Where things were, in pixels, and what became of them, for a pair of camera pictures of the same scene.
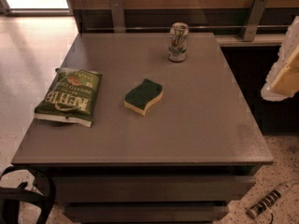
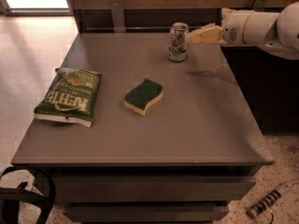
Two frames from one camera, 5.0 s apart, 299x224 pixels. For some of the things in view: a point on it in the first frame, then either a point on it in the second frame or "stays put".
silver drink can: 178,42 stays put
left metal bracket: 118,15 stays put
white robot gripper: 286,78 → 233,27
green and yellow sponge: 138,99 stays put
